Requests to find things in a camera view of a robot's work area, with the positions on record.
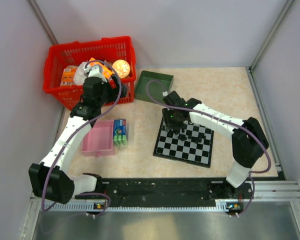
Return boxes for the black white chess board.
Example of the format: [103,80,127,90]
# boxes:
[153,120,214,168]

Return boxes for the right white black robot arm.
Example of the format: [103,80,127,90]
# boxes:
[162,91,270,198]

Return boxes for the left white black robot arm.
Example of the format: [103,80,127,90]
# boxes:
[28,60,127,204]

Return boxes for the orange punched cardboard box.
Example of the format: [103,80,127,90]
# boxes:
[88,57,113,79]

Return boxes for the orange round ball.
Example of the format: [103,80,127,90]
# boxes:
[112,59,131,79]

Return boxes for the white plastic bag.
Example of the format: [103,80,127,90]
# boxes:
[73,61,89,86]

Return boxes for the dark green open box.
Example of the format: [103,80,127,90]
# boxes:
[134,70,174,103]

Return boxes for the blue green packaged item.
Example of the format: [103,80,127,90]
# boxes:
[113,119,129,147]

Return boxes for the red plastic shopping basket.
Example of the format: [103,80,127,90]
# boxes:
[43,36,137,110]

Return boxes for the small orange carton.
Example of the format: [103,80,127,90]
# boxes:
[60,65,78,87]

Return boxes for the pink open drawer box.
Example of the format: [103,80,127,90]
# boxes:
[81,120,115,157]

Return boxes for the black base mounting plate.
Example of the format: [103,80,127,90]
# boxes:
[74,176,255,208]

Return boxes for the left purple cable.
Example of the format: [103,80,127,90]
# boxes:
[40,59,122,218]

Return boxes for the purple cable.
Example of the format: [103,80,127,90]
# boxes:
[146,79,272,218]
[40,59,122,218]

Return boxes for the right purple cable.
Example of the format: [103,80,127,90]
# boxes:
[146,79,272,218]

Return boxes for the white slotted cable duct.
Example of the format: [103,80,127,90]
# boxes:
[41,199,243,213]

